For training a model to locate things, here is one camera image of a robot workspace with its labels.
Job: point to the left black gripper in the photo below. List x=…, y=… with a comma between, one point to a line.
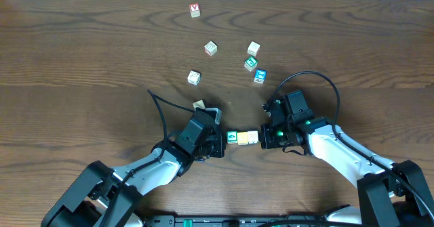
x=222, y=141

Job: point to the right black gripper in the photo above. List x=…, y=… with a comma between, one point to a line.
x=268, y=141

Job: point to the green number 4 block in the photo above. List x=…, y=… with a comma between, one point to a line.
x=232, y=137

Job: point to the wooden block teal side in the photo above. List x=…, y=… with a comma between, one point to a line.
x=253, y=137

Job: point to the yellow wooden block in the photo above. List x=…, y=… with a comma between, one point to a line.
x=242, y=138

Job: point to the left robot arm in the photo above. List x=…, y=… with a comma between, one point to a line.
x=104, y=196

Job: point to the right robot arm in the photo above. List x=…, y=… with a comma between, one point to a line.
x=389, y=193

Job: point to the wooden block green side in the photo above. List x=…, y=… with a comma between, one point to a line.
x=199, y=104

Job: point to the blue letter block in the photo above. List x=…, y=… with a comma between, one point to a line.
x=260, y=76

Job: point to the wooden block patterned top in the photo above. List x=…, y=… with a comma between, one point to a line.
x=194, y=77

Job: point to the green J letter block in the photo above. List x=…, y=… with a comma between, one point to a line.
x=251, y=63

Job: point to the plain wooden block upper right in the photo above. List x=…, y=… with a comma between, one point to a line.
x=253, y=48

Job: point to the wooden block red side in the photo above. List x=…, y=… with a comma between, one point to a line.
x=210, y=48

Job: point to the red V letter block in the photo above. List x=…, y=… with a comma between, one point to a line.
x=195, y=10

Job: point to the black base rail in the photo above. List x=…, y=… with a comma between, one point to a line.
x=213, y=221

